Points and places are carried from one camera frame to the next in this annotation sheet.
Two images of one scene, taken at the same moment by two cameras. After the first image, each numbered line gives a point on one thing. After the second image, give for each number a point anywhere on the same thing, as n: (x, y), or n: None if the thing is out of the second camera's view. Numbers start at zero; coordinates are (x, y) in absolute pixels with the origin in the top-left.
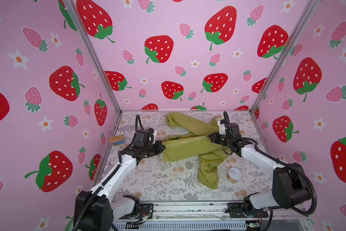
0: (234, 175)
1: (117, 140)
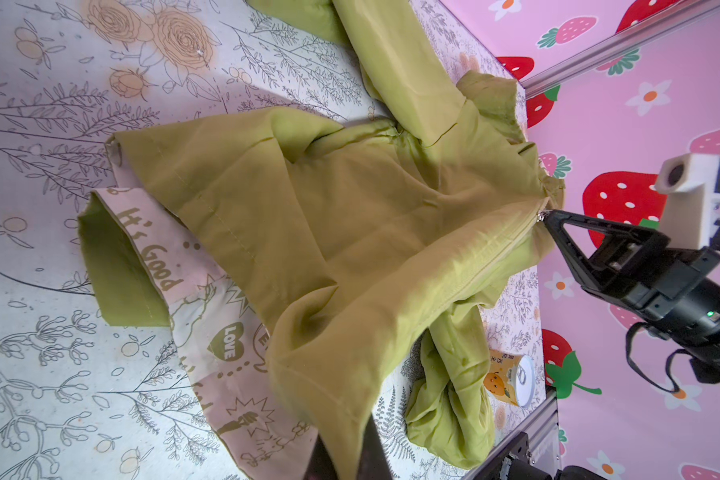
0: (510, 377)
1: None
